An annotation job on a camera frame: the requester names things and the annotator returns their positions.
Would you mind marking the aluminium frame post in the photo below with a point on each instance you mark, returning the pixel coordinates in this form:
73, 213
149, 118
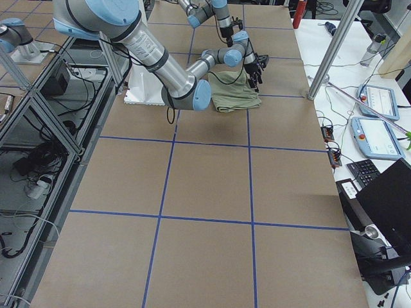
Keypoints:
345, 24

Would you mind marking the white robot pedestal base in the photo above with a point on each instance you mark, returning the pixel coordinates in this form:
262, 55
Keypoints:
144, 88

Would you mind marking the grey orange usb hub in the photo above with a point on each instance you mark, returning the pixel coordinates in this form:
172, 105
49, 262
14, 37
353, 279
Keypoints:
327, 133
334, 157

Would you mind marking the olive green long-sleeve shirt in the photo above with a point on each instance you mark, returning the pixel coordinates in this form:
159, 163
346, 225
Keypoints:
231, 91

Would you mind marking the white label remote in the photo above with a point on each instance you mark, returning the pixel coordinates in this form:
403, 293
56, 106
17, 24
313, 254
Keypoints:
350, 189

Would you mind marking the clear water bottle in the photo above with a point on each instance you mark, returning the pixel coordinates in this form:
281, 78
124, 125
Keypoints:
373, 48

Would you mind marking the far blue teach pendant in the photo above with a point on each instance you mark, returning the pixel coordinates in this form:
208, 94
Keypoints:
380, 99

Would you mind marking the black laptop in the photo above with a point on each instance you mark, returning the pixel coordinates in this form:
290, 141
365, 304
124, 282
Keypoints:
386, 201

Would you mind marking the blue teach pendant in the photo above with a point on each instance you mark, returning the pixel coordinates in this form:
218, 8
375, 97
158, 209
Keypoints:
380, 99
375, 139

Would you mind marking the steel cup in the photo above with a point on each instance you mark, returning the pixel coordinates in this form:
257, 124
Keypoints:
371, 232

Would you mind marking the red bottle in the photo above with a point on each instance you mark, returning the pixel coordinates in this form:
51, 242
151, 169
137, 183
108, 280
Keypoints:
300, 9

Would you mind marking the near blue teach pendant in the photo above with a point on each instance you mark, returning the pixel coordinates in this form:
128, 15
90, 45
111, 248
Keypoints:
375, 139

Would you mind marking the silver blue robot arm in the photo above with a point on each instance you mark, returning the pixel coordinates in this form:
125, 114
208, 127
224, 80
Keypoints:
197, 14
121, 22

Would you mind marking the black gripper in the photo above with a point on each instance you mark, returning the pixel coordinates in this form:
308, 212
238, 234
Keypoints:
227, 31
251, 68

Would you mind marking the black keyboard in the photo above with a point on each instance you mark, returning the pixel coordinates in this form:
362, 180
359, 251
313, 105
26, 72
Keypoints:
364, 172

